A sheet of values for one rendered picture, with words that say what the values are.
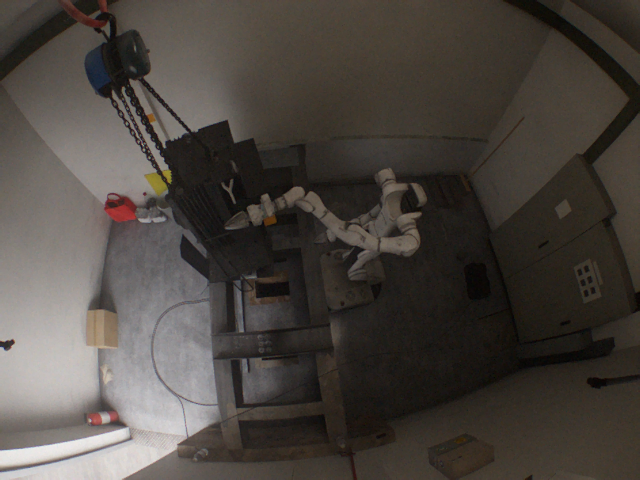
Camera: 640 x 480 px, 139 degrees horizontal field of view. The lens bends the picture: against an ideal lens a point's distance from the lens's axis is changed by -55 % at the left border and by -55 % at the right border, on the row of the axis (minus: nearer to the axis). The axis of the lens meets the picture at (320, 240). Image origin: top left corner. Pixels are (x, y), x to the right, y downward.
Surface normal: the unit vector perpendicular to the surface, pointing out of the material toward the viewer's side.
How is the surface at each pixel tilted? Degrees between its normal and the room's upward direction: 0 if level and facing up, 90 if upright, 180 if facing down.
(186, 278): 0
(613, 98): 90
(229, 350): 0
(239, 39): 90
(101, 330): 0
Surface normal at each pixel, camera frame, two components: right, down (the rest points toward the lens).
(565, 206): -0.99, 0.11
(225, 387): 0.04, -0.42
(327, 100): 0.15, 0.90
